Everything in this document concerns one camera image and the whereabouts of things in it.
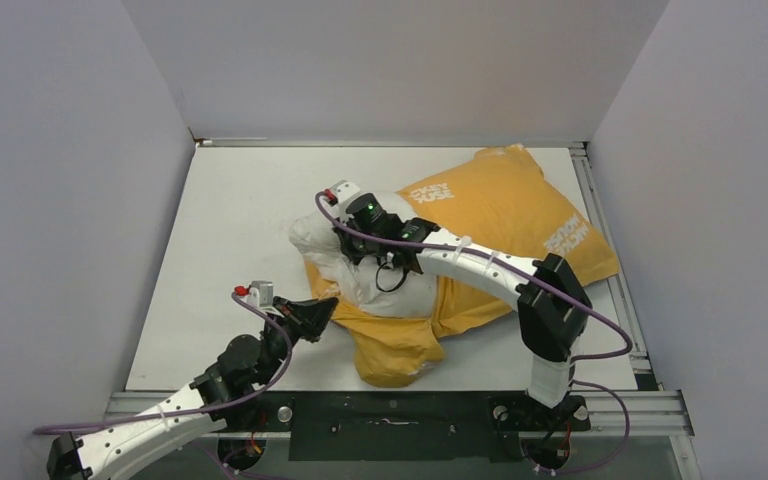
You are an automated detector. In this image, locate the white pillow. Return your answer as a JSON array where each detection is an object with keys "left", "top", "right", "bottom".
[{"left": 288, "top": 210, "right": 437, "bottom": 318}]

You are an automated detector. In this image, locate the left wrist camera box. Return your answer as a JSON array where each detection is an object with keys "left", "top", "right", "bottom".
[{"left": 233, "top": 280, "right": 274, "bottom": 311}]

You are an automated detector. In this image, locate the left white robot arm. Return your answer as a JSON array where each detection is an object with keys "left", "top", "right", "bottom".
[{"left": 36, "top": 287, "right": 339, "bottom": 479}]

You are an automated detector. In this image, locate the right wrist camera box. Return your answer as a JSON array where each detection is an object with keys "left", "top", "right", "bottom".
[{"left": 324, "top": 180, "right": 363, "bottom": 218}]

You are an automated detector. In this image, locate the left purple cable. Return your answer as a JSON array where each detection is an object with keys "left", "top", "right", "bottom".
[{"left": 32, "top": 291, "right": 294, "bottom": 480}]

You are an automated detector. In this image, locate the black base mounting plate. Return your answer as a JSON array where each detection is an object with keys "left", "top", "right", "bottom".
[{"left": 241, "top": 391, "right": 591, "bottom": 462}]

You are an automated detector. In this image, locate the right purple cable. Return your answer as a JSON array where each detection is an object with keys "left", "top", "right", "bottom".
[{"left": 314, "top": 190, "right": 634, "bottom": 477}]

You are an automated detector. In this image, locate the purple cable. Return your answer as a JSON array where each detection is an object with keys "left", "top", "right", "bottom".
[
  {"left": 32, "top": 291, "right": 294, "bottom": 480},
  {"left": 314, "top": 190, "right": 634, "bottom": 477}
]

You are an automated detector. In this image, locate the yellow and blue pillowcase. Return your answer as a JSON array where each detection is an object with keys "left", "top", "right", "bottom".
[{"left": 326, "top": 145, "right": 623, "bottom": 389}]

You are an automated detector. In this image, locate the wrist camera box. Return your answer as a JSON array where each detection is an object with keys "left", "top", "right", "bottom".
[
  {"left": 233, "top": 280, "right": 274, "bottom": 311},
  {"left": 324, "top": 180, "right": 363, "bottom": 218}
]

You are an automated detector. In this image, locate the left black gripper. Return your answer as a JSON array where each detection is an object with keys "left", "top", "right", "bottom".
[{"left": 255, "top": 294, "right": 336, "bottom": 385}]

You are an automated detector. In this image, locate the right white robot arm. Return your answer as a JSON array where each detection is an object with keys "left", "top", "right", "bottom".
[{"left": 322, "top": 188, "right": 592, "bottom": 428}]

